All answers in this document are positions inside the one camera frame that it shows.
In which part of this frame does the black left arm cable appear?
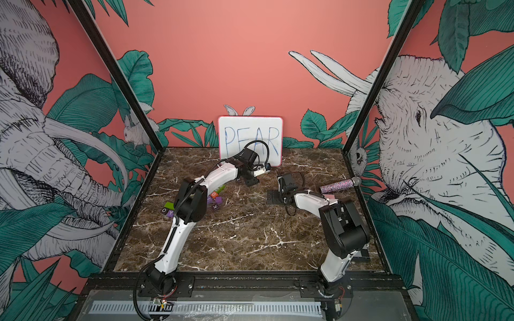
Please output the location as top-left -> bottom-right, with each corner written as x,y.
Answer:
240,139 -> 272,169

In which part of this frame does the plain green block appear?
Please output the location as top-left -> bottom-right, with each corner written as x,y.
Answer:
164,202 -> 175,211

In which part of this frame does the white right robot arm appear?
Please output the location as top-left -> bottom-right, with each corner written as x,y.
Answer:
269,173 -> 370,299

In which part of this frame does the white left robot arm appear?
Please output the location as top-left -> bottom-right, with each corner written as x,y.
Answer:
142,147 -> 271,298

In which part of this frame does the white perforated strip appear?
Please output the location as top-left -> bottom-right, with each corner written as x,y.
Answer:
88,300 -> 323,316

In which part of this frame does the black front frame rail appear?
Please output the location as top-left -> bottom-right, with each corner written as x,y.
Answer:
81,271 -> 407,299

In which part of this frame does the black white checkerboard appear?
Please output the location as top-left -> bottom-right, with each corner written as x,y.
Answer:
352,248 -> 371,263

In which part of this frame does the glittery purple microphone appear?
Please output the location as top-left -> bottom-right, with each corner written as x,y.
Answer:
319,177 -> 361,194

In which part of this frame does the pink framed whiteboard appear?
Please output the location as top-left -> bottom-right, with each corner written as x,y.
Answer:
218,116 -> 283,167

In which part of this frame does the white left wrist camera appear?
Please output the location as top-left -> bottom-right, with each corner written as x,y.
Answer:
253,163 -> 272,177

